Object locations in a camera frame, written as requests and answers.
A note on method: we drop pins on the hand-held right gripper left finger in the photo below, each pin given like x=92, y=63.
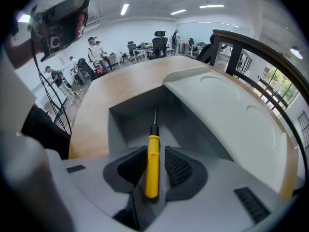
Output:
x=91, y=178

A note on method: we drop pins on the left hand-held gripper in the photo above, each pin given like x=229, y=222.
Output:
x=55, y=41

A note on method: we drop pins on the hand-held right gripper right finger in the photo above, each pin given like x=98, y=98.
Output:
x=217, y=197

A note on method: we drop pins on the white plastic tray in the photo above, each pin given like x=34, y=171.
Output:
x=229, y=110

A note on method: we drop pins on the person's left forearm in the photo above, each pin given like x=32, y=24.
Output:
x=21, y=53

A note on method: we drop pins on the person's left hand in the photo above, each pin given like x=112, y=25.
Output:
x=80, y=20

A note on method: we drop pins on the ceiling light panel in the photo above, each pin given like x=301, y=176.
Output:
x=124, y=9
x=178, y=11
x=211, y=6

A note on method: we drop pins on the black office chair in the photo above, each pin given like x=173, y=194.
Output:
x=132, y=48
x=84, y=68
x=159, y=45
x=205, y=53

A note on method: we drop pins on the person's black clothed body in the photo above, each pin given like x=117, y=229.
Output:
x=41, y=134

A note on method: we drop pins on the red office chair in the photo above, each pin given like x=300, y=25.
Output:
x=99, y=70

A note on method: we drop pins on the white desk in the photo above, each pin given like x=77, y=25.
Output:
x=142, y=48
x=196, y=47

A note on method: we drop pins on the black metal railing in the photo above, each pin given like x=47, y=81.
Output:
x=241, y=39

